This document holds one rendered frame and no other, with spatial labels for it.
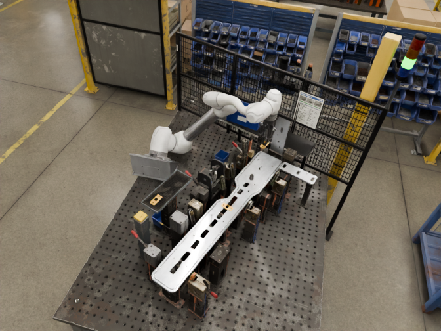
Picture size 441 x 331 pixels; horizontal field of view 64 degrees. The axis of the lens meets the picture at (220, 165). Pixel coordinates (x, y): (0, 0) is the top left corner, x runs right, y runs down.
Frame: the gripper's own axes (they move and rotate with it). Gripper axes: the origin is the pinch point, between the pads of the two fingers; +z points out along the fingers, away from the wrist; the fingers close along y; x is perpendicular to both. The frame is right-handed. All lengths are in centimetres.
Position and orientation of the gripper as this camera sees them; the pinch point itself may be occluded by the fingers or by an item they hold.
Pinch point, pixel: (265, 140)
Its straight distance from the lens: 256.3
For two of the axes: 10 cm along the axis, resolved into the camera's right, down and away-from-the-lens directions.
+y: 8.4, 4.2, -3.5
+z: -0.6, 7.2, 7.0
